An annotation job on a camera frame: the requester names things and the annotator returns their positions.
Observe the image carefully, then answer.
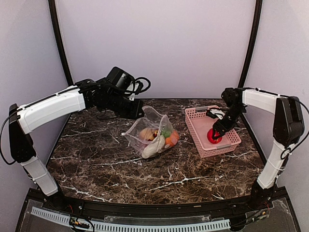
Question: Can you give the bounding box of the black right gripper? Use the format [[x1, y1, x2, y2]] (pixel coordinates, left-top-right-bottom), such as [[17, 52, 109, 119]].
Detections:
[[212, 104, 245, 139]]

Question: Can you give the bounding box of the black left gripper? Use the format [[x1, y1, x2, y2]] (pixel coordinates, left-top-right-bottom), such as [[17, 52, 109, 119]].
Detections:
[[106, 91, 145, 119]]

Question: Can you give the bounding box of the red tomato toy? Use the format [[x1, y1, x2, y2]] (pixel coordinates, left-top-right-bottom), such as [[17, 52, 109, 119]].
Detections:
[[207, 129, 223, 144]]

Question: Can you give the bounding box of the orange fruit toy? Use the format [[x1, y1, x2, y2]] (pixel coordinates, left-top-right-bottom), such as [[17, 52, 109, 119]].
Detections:
[[165, 130, 180, 148]]

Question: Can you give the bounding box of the small green radish leaf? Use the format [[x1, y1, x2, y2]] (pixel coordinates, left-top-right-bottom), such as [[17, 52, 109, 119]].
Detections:
[[161, 129, 171, 138]]

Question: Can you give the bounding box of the yellow peach toy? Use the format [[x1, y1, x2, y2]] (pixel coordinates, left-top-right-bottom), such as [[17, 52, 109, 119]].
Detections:
[[139, 128, 155, 141]]

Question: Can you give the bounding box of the clear zip top bag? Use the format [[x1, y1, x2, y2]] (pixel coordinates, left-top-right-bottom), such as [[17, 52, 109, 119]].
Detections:
[[122, 106, 180, 159]]

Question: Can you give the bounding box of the wrinkled white radish toy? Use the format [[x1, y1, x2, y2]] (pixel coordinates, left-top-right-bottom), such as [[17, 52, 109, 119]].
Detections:
[[141, 135, 165, 159]]

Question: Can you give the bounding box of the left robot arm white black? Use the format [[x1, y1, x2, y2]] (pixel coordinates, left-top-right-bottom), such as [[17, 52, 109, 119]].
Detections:
[[4, 67, 151, 211]]

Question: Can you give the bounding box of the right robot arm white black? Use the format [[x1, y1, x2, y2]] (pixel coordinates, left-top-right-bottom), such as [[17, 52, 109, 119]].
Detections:
[[211, 88, 308, 210]]

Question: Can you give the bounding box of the pink plastic basket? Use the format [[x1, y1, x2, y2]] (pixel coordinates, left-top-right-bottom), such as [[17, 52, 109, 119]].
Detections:
[[185, 105, 241, 158]]

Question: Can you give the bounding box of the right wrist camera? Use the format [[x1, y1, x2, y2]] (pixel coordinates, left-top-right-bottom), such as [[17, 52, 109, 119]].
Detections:
[[206, 107, 225, 119]]

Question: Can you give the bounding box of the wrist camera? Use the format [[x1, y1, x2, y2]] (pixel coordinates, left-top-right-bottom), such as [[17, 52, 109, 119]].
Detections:
[[206, 107, 225, 119], [126, 80, 143, 101]]

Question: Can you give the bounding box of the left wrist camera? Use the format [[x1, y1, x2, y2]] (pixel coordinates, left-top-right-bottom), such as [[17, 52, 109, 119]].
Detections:
[[126, 80, 143, 101]]

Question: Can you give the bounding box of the black front rail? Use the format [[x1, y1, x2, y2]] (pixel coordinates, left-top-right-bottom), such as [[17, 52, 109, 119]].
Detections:
[[57, 195, 256, 219]]

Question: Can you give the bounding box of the white slotted cable duct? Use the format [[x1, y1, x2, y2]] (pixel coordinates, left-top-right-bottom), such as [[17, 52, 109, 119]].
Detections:
[[31, 207, 231, 232]]

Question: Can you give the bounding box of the left black frame post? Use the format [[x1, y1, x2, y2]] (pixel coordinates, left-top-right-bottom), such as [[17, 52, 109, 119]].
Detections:
[[48, 0, 73, 86]]

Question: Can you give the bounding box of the black frame post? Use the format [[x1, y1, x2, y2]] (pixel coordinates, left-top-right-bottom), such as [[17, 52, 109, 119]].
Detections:
[[48, 0, 73, 86], [238, 0, 263, 88]]

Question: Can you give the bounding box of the right black frame post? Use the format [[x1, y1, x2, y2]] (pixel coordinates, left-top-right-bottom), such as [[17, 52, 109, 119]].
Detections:
[[238, 0, 263, 88]]

